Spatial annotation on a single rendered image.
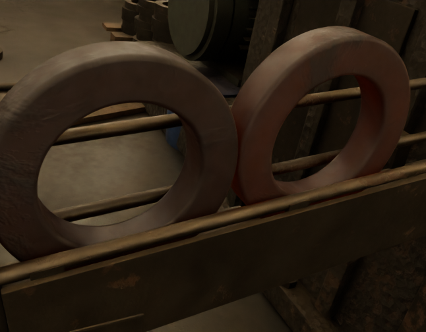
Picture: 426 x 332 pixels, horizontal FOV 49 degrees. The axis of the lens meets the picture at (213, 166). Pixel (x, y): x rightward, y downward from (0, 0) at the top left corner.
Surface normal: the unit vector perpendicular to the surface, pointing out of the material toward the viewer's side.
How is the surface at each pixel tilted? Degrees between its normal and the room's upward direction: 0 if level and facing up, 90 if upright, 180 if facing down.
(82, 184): 0
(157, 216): 36
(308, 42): 28
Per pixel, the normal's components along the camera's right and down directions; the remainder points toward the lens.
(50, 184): 0.18, -0.86
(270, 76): -0.59, -0.45
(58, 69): -0.29, -0.70
